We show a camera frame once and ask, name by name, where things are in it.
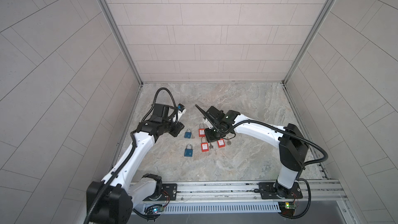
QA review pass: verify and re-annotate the red padlock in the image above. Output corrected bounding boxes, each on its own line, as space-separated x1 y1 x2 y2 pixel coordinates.
201 137 209 152
217 139 226 148
199 123 206 138

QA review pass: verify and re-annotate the blue padlock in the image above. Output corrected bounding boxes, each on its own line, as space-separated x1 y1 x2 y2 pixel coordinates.
184 144 193 157
184 129 193 139

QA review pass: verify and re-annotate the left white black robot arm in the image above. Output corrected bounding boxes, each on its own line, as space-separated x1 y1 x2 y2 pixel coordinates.
84 101 186 224

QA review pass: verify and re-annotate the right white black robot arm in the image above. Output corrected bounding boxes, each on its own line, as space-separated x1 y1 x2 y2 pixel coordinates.
195 105 329 219

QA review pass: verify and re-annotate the left green circuit board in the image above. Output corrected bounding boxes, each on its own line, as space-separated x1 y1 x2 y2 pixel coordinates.
145 204 164 215

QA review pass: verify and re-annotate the green circuit board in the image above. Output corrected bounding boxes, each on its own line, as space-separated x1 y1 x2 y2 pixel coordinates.
145 204 164 215
278 202 297 217

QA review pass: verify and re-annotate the right green circuit board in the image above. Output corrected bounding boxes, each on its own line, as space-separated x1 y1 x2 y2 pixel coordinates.
278 202 297 217

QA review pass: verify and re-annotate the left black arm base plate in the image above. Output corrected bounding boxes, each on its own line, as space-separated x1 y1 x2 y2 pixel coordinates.
144 183 178 201

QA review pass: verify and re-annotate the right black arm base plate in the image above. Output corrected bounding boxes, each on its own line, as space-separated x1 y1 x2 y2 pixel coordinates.
258 181 303 200

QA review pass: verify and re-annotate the white slotted cable duct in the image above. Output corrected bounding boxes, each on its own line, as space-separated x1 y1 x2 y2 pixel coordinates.
162 202 281 214

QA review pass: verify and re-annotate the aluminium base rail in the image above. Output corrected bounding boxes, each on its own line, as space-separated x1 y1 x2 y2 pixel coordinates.
163 179 348 204

